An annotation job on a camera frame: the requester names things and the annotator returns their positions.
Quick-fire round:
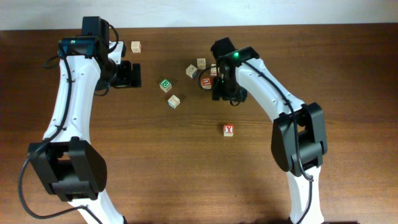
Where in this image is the blue edged wooden block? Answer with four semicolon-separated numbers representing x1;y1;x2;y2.
167;95;180;109

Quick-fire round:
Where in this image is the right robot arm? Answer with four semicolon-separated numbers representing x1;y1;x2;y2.
210;37;328;223

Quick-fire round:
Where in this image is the far left plain wooden block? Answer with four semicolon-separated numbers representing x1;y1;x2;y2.
131;41;142;53

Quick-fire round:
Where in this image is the plain picture wooden block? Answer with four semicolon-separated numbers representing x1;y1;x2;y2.
197;58;206;70

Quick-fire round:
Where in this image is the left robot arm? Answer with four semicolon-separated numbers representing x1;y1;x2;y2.
22;16;141;223

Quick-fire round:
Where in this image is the red letter P block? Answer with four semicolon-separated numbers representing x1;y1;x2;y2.
201;78;213;90

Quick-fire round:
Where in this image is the red letter Y block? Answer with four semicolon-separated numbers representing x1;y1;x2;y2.
223;124;234;137

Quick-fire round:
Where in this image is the blue sided picture block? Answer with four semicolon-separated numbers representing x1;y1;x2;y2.
185;65;198;78

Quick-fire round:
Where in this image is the green letter B block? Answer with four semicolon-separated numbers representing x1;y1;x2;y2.
159;79;172;93

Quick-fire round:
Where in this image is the red sided picture block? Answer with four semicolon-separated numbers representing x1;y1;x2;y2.
210;64;217;77

